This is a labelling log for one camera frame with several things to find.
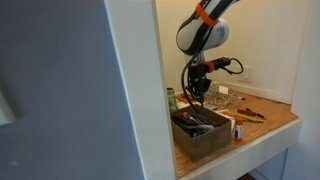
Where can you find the brown cardboard box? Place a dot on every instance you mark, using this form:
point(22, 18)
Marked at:
point(203, 143)

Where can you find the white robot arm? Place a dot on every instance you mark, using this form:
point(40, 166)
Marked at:
point(203, 31)

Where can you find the white wall outlet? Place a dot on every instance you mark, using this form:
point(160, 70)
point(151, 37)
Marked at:
point(245, 74)

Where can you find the black stapler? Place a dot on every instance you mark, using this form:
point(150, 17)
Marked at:
point(183, 120)

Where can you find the blue marker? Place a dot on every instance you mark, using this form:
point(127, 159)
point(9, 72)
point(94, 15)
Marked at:
point(201, 120)

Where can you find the green pencil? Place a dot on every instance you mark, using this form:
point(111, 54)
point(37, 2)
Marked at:
point(243, 117)

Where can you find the green jar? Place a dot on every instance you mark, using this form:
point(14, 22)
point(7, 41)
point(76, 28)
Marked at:
point(171, 100)

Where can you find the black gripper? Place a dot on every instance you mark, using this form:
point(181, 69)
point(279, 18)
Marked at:
point(198, 76)

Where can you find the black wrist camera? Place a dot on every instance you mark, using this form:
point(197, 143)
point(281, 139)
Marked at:
point(220, 63)

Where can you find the light gray thick marker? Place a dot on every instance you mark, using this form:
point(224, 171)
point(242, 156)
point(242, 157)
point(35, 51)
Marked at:
point(200, 126)

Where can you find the gray marker orange cap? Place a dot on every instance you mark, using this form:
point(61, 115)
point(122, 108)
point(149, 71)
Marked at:
point(228, 113)

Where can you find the white square power adapter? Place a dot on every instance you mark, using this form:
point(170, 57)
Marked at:
point(223, 90)

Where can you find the orange small box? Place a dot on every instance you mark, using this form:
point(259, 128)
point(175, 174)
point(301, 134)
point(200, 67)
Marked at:
point(182, 99)

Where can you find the orange capped glue stick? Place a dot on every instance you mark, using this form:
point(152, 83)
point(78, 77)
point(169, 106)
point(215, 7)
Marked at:
point(238, 130)
point(190, 117)

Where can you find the red pocket knife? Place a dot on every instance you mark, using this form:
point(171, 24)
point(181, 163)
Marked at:
point(246, 112)

